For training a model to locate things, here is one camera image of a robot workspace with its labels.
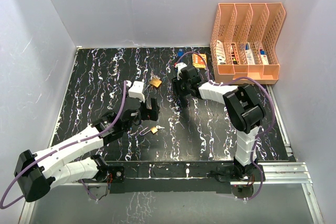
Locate small brass padlock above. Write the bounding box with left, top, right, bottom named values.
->
left=139, top=126, right=158, bottom=136

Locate large brass padlock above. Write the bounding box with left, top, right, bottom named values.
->
left=143, top=77, right=162, bottom=93

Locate silver key bunch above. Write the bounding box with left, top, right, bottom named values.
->
left=151, top=72, right=161, bottom=80

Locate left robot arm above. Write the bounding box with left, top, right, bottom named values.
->
left=14, top=97, right=160, bottom=202

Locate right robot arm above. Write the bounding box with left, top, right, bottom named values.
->
left=172, top=63, right=266, bottom=182

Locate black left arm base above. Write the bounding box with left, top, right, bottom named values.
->
left=81, top=165, right=125, bottom=184

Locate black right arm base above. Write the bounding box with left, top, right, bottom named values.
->
left=206, top=163, right=266, bottom=183

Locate yellow spiral notebook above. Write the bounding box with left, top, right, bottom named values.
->
left=192, top=54, right=207, bottom=69

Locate red black item in organizer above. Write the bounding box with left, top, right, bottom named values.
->
left=230, top=43, right=238, bottom=65

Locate white blue box in organizer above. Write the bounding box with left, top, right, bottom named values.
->
left=241, top=42, right=255, bottom=65

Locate orange file organizer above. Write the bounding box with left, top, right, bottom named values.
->
left=210, top=3, right=286, bottom=84

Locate blue red box in organizer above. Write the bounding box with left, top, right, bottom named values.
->
left=259, top=49, right=269, bottom=65

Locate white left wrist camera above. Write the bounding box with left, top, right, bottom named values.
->
left=125, top=80, right=145, bottom=103

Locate aluminium frame rail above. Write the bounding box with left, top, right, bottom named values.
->
left=20, top=82, right=323, bottom=223

